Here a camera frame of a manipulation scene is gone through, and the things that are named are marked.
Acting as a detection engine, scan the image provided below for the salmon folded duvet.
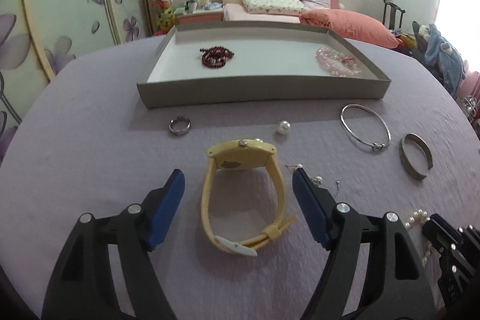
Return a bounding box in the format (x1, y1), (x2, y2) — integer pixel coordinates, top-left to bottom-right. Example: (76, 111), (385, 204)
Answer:
(299, 9), (399, 49)

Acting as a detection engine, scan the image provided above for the small silver ring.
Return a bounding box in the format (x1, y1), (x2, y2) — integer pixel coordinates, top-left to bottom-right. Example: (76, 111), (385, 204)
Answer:
(168, 116), (192, 136)

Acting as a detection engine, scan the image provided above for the white pearl earring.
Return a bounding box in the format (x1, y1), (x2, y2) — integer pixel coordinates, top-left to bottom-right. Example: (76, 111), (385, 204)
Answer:
(276, 120), (291, 136)

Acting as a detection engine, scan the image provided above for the dark red bead bracelet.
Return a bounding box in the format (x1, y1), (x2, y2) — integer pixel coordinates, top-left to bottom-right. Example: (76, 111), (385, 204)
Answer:
(197, 46), (236, 69)

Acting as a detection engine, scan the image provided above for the grey shallow cardboard tray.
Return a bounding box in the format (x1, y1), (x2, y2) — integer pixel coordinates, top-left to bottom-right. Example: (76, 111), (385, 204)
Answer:
(137, 21), (391, 109)

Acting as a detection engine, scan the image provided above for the pink bead bracelet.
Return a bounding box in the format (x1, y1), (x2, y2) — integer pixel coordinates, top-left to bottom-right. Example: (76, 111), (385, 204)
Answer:
(315, 46), (363, 77)

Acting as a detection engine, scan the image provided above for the small pearl drop earring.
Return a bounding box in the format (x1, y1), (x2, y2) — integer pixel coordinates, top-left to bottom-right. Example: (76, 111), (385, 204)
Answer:
(285, 163), (340, 197)

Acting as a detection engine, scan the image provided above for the thin silver bangle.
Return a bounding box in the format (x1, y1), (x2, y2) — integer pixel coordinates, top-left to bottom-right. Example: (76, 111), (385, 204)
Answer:
(338, 102), (392, 154)

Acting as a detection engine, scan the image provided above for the floral sliding wardrobe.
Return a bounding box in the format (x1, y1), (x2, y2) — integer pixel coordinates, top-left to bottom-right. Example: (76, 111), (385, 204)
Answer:
(1, 0), (151, 154)

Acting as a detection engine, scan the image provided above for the yellow wrist watch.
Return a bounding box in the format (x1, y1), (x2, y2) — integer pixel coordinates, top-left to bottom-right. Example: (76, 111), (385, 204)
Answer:
(200, 138), (295, 257)

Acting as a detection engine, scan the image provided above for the floral long pillow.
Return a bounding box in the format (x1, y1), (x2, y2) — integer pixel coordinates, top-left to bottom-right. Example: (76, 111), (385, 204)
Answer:
(241, 0), (307, 16)

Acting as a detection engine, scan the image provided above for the dark wooden chair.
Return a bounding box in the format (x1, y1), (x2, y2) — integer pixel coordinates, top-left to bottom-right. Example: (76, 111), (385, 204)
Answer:
(382, 0), (406, 35)

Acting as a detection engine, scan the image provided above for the purple tablecloth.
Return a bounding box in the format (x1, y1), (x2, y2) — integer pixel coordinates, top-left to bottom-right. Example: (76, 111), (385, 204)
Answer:
(1, 37), (479, 319)

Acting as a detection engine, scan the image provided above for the wide silver cuff bracelet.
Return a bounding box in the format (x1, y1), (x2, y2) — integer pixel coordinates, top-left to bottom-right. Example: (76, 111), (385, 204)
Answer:
(398, 132), (435, 181)

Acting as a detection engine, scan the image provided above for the pink bedside table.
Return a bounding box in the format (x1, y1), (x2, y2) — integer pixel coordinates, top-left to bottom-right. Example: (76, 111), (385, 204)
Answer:
(175, 8), (224, 25)

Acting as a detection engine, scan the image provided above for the white pearl necklace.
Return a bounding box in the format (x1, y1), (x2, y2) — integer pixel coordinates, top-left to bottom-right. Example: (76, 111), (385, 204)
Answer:
(403, 208), (435, 267)

